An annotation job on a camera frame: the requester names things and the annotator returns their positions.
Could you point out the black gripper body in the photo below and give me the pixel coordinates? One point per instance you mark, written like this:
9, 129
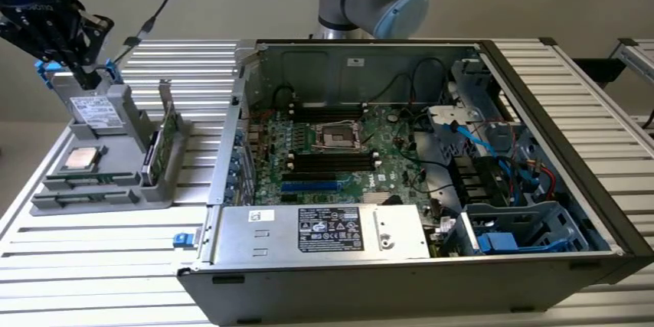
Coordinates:
40, 24

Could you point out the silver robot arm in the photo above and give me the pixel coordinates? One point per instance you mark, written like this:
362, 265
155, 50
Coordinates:
358, 1

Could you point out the black RAM slot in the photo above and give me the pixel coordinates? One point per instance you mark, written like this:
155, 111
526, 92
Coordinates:
332, 169
327, 114
327, 105
332, 164
327, 110
332, 154
332, 159

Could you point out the hard disk with blue carrier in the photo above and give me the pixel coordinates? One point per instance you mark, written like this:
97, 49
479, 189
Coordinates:
92, 110

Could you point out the grey parts rack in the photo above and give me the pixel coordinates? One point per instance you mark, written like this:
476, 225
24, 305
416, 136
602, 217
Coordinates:
123, 143

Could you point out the silver CPU chip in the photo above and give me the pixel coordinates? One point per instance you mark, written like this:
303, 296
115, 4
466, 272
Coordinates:
83, 158

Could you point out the blue case latch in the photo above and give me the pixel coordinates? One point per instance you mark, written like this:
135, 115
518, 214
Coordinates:
184, 239

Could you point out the black expansion slot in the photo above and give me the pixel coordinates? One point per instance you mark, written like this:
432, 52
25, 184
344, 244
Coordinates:
308, 177

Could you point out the CPU socket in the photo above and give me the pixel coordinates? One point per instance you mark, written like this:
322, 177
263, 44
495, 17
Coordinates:
335, 136

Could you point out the blue expansion slot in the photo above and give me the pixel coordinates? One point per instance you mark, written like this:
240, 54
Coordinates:
310, 187

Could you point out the silver power supply unit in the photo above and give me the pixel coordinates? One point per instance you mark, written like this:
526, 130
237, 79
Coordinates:
316, 233

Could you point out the green motherboard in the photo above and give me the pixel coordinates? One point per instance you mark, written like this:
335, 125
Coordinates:
392, 151

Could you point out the silver chipset heatsink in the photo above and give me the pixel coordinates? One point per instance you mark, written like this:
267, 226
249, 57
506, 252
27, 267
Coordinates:
378, 199

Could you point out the metal disk bay cage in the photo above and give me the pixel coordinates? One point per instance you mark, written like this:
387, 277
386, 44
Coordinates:
475, 86

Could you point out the open grey PC case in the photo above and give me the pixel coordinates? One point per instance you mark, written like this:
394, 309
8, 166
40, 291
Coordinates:
358, 288

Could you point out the grey disk bay blue rails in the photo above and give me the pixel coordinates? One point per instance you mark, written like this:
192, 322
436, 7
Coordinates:
526, 227

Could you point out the metal slat side table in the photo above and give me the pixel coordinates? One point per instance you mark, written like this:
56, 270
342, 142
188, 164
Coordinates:
635, 59

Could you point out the graphics card with metal bracket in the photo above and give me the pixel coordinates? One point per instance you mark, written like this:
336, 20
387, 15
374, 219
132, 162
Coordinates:
165, 139

